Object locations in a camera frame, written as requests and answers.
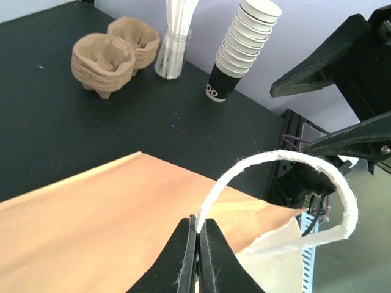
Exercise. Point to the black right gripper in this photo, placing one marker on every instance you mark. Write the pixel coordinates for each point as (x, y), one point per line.
(363, 79)

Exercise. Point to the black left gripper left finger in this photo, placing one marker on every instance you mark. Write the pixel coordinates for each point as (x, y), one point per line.
(175, 268)

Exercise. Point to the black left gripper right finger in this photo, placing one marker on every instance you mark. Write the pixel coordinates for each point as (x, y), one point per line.
(219, 269)

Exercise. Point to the orange kraft paper bag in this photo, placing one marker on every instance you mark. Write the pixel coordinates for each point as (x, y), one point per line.
(101, 230)

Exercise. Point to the right stack of paper cups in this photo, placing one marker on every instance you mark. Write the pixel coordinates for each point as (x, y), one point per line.
(246, 36)

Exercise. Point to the cup of white straws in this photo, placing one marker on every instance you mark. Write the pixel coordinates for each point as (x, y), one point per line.
(171, 56)

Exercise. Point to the cardboard cup carrier stack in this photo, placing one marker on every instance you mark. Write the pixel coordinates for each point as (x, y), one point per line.
(104, 63)

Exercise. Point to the white slotted cable duct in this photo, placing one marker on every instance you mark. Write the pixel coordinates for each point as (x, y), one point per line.
(308, 256)

